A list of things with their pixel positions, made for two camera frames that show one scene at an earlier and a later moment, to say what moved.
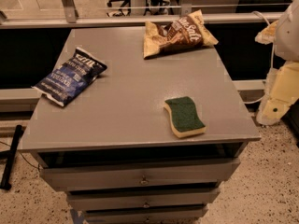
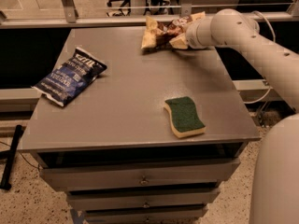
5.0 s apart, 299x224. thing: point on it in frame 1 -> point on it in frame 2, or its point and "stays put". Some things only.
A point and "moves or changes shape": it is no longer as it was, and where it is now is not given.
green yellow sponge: (184, 119) stays put
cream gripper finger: (267, 35) -> (199, 35)
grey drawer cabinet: (110, 147) stays put
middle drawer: (142, 199) stays put
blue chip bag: (70, 79) stays put
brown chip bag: (175, 36) moves or changes shape
